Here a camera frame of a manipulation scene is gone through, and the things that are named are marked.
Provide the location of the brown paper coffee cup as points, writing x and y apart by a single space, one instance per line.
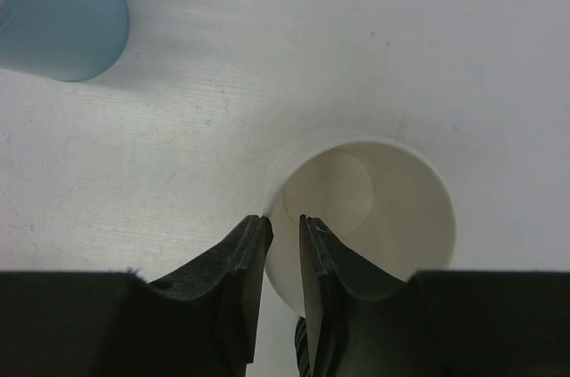
379 197

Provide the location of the light blue cylindrical container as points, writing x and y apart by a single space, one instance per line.
65 40

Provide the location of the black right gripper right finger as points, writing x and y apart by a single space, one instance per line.
359 320

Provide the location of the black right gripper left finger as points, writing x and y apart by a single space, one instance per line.
210 305

